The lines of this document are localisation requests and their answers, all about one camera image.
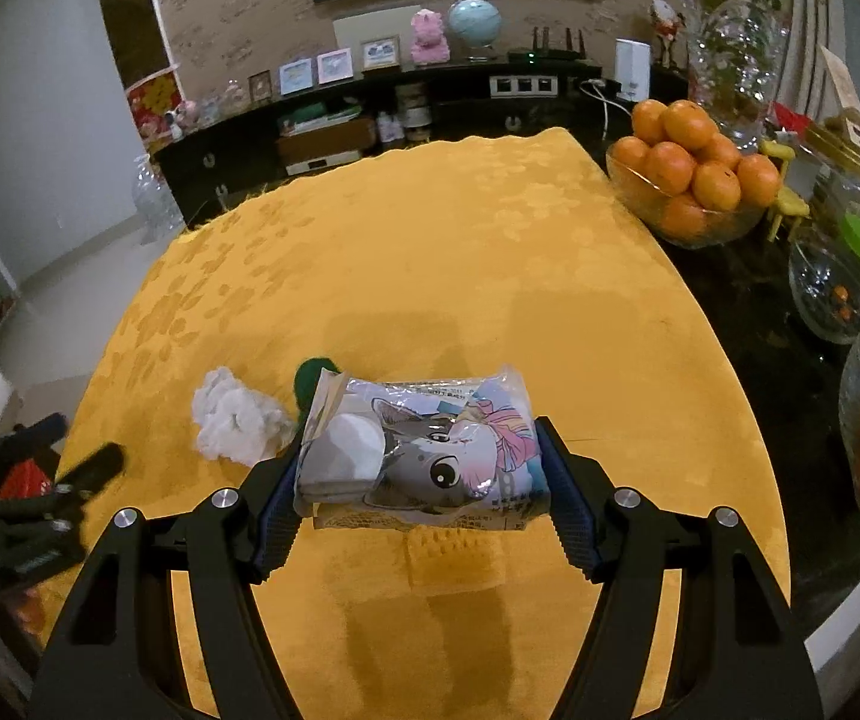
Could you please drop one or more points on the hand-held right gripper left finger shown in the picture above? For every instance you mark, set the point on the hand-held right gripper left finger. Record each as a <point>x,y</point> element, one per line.
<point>280,521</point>

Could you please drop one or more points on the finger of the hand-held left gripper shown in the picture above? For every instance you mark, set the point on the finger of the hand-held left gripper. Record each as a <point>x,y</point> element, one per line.
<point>39,431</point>
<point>96,469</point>

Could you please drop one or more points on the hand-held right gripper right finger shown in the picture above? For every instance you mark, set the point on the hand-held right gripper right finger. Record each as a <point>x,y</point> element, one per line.
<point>572,521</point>

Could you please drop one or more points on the cartoon printed plastic packet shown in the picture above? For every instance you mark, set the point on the cartoon printed plastic packet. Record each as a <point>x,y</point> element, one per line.
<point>415,457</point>

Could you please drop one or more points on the crumpled white tissue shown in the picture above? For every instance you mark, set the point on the crumpled white tissue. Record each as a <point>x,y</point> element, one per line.
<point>235,420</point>

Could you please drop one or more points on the dark green crumpled wrapper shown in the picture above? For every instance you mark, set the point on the dark green crumpled wrapper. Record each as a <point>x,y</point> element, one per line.
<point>311,382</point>

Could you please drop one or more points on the clear plastic bottle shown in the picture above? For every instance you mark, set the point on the clear plastic bottle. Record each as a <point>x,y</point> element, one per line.
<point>156,199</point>

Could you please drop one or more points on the yellow tablecloth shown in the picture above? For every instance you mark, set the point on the yellow tablecloth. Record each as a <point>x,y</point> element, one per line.
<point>437,240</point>

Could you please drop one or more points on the glass fruit bowl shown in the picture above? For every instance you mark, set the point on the glass fruit bowl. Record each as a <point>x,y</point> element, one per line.
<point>636,191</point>

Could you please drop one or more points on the black television cabinet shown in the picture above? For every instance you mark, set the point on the black television cabinet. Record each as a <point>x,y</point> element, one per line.
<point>235,157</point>

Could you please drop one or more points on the small glass bowl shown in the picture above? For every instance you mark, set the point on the small glass bowl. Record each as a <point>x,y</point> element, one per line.
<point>827,292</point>

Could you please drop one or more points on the red and yellow printed box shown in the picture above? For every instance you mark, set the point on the red and yellow printed box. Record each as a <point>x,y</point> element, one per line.
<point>152,101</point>

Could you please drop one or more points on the bowl of oranges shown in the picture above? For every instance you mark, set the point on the bowl of oranges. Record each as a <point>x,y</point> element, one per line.
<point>692,165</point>

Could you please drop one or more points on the brown cardboard box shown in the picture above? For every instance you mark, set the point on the brown cardboard box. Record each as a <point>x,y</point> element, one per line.
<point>325,139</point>

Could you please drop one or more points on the jar in cabinet shelf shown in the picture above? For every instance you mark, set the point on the jar in cabinet shelf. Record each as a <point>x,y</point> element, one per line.
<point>413,109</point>

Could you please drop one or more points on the white socket strip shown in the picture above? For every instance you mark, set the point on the white socket strip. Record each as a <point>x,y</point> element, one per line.
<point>523,85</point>

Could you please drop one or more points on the white upright device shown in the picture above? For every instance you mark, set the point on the white upright device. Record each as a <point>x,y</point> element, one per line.
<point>632,71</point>

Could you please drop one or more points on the black router with antennas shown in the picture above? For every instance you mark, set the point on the black router with antennas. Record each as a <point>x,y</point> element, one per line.
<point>546,54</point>

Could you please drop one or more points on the glass vase with flowers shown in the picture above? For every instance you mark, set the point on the glass vase with flowers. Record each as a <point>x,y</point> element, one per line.
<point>737,60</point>

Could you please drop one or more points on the pink plush toy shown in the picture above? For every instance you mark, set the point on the pink plush toy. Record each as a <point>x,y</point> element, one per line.
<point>430,37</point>

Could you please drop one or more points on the pale blue globe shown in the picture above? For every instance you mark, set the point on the pale blue globe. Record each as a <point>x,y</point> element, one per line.
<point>475,24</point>

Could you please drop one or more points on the red and white figurine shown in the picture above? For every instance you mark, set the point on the red and white figurine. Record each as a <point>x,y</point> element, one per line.
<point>666,19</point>

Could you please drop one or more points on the small dark picture frame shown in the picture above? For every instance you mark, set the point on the small dark picture frame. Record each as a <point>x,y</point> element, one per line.
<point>260,87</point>

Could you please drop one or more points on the pale blue picture frame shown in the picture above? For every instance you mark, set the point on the pale blue picture frame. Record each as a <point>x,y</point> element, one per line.
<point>297,77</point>

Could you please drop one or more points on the white picture frame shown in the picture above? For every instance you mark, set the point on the white picture frame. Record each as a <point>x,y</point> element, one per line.
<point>335,66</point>

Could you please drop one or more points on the wooden picture frame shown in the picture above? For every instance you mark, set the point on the wooden picture frame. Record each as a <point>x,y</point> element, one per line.
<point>381,54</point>

